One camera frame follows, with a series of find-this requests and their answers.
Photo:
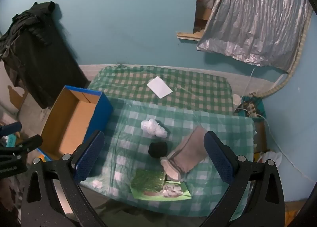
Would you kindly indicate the black cabinet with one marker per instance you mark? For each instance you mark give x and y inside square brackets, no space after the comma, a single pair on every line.
[49,68]

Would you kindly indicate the blue cardboard box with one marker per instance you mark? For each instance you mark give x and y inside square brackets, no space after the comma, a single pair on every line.
[71,128]

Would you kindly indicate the teal packet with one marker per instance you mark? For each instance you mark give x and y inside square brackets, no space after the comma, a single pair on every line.
[12,140]

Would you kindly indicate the silver foil bag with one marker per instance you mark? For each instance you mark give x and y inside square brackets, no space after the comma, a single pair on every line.
[252,16]

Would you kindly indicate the green checked tablecloth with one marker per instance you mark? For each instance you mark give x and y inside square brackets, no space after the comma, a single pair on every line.
[198,88]

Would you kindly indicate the white cup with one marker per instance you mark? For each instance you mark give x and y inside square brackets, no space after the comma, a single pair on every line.
[236,99]

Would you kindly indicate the white power strip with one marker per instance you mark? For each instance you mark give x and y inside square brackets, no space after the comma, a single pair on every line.
[252,110]

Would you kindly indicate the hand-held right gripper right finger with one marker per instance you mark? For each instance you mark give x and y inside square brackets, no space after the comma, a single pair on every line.
[219,157]

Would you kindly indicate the grey sock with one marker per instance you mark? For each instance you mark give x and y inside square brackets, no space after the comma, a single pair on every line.
[190,147]

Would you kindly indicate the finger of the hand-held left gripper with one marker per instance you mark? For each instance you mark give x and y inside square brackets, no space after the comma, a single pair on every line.
[11,129]
[29,142]

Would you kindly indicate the white cloth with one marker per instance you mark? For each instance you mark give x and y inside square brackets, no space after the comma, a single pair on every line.
[149,126]
[161,133]

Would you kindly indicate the teal checked plastic sheet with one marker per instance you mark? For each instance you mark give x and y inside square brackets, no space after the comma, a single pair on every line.
[128,157]

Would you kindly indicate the black sock ball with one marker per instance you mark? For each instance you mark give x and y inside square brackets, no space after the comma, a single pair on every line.
[158,150]

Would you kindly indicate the black clothes pile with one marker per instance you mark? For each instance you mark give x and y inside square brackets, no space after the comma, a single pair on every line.
[27,24]

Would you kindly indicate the beige patterned strip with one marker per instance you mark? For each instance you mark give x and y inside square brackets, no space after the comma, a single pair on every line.
[298,56]

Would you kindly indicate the white plastic bag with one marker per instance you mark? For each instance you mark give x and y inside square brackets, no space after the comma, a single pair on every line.
[206,0]

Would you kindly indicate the light green snack packet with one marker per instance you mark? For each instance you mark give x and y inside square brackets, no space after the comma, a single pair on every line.
[173,193]

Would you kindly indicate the white paper sheet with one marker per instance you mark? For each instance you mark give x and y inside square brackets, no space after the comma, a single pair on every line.
[159,86]

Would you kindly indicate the green bubble wrap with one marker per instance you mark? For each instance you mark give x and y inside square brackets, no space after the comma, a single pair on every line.
[148,180]

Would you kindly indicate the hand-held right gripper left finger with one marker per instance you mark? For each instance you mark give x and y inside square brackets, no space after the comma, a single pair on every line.
[90,155]

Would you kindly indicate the crumpled white bag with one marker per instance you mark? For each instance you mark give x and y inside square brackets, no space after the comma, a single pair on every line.
[271,159]

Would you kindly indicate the wooden window ledge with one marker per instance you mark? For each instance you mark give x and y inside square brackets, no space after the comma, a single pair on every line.
[189,35]

